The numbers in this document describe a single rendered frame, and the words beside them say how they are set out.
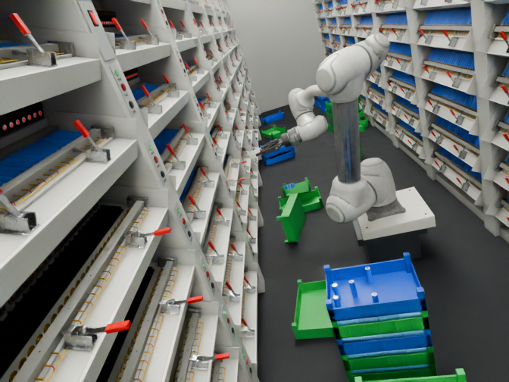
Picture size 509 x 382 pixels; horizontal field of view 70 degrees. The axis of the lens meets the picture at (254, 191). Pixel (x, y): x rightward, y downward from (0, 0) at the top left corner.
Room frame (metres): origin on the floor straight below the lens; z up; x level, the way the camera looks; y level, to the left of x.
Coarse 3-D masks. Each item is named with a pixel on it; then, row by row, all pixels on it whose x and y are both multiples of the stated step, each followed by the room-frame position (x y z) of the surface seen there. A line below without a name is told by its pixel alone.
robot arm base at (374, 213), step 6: (396, 198) 1.54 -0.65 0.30; (390, 204) 1.51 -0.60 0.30; (396, 204) 1.52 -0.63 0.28; (372, 210) 1.54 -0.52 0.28; (378, 210) 1.52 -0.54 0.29; (384, 210) 1.51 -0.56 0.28; (390, 210) 1.51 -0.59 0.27; (396, 210) 1.50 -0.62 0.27; (402, 210) 1.48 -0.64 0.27; (372, 216) 1.52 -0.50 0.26; (378, 216) 1.51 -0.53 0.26; (384, 216) 1.50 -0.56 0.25
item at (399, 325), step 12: (420, 312) 0.84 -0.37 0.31; (336, 324) 0.91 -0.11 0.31; (360, 324) 0.89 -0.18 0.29; (372, 324) 0.88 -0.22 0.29; (384, 324) 0.87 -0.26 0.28; (396, 324) 0.86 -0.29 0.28; (408, 324) 0.85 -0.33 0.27; (420, 324) 0.84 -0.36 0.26; (336, 336) 0.91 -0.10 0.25; (348, 336) 0.90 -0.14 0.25; (360, 336) 0.89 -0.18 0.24
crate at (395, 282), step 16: (336, 272) 1.09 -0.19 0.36; (352, 272) 1.08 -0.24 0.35; (384, 272) 1.05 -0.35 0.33; (400, 272) 1.03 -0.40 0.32; (368, 288) 1.00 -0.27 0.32; (384, 288) 0.98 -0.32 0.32; (400, 288) 0.95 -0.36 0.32; (416, 288) 0.85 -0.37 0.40; (352, 304) 0.96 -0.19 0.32; (368, 304) 0.88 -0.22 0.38; (384, 304) 0.87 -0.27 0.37; (400, 304) 0.85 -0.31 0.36; (416, 304) 0.84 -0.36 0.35; (336, 320) 0.91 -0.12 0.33
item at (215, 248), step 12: (216, 204) 1.57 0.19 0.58; (228, 204) 1.58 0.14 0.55; (216, 216) 1.49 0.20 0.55; (228, 216) 1.50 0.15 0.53; (216, 228) 1.37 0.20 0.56; (228, 228) 1.39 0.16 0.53; (216, 240) 1.29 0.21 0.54; (228, 240) 1.30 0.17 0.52; (204, 252) 1.17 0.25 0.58; (216, 252) 1.15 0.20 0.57; (216, 264) 1.14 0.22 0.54; (216, 276) 1.07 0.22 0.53
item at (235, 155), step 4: (228, 152) 2.28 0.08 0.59; (232, 152) 2.27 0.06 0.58; (236, 152) 2.27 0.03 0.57; (240, 152) 2.26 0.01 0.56; (228, 156) 2.26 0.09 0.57; (232, 156) 2.25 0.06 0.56; (236, 156) 2.27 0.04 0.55; (232, 160) 2.24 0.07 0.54; (236, 160) 2.24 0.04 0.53; (236, 168) 2.09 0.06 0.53; (224, 172) 2.03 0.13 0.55; (232, 172) 2.03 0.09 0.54; (236, 172) 2.03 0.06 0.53; (232, 176) 1.97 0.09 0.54; (236, 176) 1.97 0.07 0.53; (236, 184) 1.90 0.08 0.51; (232, 188) 1.80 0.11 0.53; (232, 192) 1.67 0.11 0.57
